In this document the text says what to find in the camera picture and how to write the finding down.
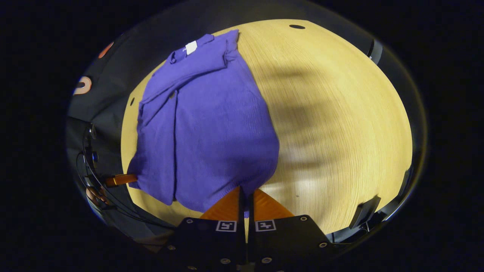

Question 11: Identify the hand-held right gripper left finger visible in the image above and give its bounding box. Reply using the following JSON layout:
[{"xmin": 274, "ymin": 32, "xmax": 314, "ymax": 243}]
[{"xmin": 161, "ymin": 186, "xmax": 247, "ymax": 272}]

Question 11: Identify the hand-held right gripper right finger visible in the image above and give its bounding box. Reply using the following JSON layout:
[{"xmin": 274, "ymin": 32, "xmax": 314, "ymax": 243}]
[{"xmin": 247, "ymin": 188, "xmax": 335, "ymax": 272}]

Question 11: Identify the purple shirt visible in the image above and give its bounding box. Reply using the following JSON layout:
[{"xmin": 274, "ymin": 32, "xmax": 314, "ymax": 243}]
[{"xmin": 127, "ymin": 29, "xmax": 280, "ymax": 219}]

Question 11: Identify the black backdrop cloth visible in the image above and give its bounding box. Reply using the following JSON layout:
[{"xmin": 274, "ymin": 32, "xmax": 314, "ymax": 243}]
[{"xmin": 66, "ymin": 8, "xmax": 375, "ymax": 242}]

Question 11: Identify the black rectangular bracket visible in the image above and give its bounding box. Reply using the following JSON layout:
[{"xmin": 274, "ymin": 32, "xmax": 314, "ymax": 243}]
[{"xmin": 349, "ymin": 195, "xmax": 382, "ymax": 230}]

